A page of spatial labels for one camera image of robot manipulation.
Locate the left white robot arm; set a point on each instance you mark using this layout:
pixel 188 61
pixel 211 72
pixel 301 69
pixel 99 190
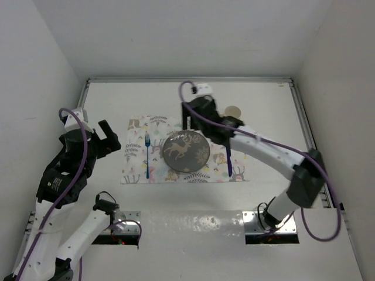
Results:
pixel 44 257

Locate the blue plastic fork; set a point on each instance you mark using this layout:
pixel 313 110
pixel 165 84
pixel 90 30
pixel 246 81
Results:
pixel 147 144

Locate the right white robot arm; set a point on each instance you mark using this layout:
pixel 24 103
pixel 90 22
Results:
pixel 303 171

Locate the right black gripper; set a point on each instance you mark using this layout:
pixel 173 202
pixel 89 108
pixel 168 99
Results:
pixel 187 113

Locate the purple plastic knife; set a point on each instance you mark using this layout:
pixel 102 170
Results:
pixel 229 163

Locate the animal print cloth placemat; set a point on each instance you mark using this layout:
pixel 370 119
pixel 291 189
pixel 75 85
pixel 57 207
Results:
pixel 160 128

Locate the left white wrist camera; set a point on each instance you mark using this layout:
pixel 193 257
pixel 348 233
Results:
pixel 70 120

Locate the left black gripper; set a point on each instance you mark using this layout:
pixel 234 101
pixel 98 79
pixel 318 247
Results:
pixel 109 144

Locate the dark reindeer plate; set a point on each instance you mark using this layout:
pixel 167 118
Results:
pixel 186 151

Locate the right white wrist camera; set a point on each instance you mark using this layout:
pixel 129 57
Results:
pixel 201 89

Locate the metal base plate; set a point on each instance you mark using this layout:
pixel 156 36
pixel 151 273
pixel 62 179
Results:
pixel 254 224
pixel 125 223

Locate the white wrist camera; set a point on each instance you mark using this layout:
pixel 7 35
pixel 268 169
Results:
pixel 201 89
pixel 70 120

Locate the yellow cup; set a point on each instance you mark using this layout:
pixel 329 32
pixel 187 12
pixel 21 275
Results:
pixel 232 111

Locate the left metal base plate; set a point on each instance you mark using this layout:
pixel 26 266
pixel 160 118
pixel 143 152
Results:
pixel 125 223

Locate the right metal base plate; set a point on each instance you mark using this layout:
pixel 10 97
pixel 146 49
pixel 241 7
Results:
pixel 254 224

